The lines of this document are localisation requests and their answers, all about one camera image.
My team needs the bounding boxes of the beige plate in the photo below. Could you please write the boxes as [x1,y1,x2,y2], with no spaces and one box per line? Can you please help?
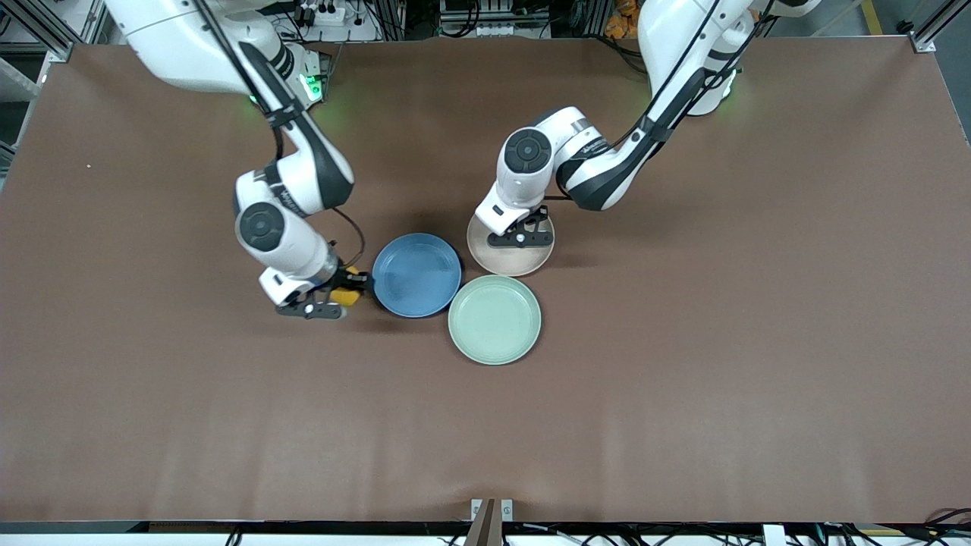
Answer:
[467,214,556,278]

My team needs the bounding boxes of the blue plate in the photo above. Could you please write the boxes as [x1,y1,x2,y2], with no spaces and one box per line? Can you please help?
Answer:
[369,232,463,319]

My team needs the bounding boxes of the pale green plate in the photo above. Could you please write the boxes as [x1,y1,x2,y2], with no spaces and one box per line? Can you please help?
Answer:
[448,275,542,366]

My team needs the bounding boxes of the metal rack equipment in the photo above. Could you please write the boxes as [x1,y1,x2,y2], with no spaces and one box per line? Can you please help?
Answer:
[438,0,551,39]

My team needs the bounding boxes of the orange snack packets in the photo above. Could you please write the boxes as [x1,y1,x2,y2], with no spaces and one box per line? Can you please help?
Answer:
[605,0,643,40]

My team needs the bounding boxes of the white power strip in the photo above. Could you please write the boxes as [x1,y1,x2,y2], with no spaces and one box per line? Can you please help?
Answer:
[300,0,351,28]

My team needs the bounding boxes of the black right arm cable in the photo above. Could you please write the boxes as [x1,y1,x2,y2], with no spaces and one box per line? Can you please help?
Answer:
[193,0,367,271]

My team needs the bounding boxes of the brown camera pole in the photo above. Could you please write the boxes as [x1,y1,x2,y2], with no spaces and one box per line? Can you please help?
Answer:
[464,498,503,546]

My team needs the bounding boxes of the black floor cable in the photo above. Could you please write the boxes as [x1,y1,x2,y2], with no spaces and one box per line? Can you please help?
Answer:
[919,507,971,544]

